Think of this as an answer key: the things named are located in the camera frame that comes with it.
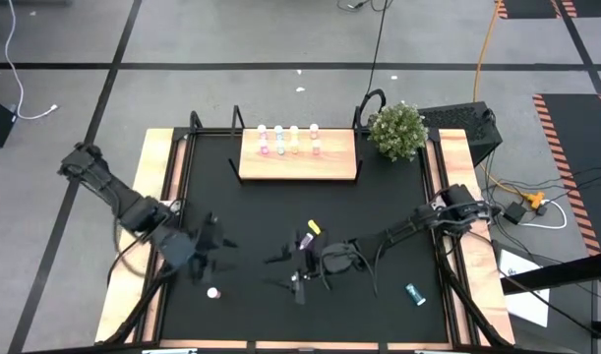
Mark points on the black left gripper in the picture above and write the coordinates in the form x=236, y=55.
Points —
x=182, y=248

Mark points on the wooden shelf black metal frame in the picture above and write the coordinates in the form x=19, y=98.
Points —
x=300, y=164

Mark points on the black perforated computer case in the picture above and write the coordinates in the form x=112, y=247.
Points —
x=457, y=123

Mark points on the black mat orange striped edge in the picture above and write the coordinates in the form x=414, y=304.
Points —
x=585, y=147
x=531, y=7

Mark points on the white paper sheet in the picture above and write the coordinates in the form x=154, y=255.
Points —
x=526, y=300

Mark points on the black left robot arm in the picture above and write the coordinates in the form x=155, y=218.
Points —
x=133, y=209

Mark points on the potted green plant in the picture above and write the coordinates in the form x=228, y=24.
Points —
x=398, y=130

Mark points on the yellow pill bottle white cap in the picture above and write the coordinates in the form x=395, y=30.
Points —
x=294, y=147
x=314, y=226
x=294, y=132

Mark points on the black power adapter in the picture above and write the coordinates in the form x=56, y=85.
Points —
x=515, y=212

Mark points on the black metal beam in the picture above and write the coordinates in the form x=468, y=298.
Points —
x=565, y=270

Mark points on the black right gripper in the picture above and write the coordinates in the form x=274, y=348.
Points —
x=339, y=258

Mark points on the teal pill bottle white cap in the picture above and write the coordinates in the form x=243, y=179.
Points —
x=415, y=294
x=279, y=132
x=280, y=148

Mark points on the pink pill bottle white cap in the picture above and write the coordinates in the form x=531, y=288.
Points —
x=306, y=241
x=264, y=147
x=262, y=131

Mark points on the orange power splitter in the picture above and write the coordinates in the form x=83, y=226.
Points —
x=535, y=199

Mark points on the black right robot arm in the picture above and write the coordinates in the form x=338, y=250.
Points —
x=403, y=228

